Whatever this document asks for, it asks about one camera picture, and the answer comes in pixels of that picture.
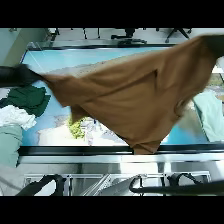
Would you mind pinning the brown T-shirt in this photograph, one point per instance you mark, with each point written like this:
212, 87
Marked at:
133, 96

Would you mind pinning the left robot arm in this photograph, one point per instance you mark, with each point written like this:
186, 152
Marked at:
13, 76

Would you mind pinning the dark green garment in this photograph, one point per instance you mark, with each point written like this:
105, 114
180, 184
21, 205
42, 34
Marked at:
28, 99

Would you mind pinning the white garment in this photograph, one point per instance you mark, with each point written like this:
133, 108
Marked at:
15, 116

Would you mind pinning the pale green garment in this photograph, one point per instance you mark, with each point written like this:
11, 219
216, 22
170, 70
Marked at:
211, 115
9, 143

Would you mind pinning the silver frame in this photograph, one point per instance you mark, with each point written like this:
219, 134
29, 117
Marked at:
100, 159

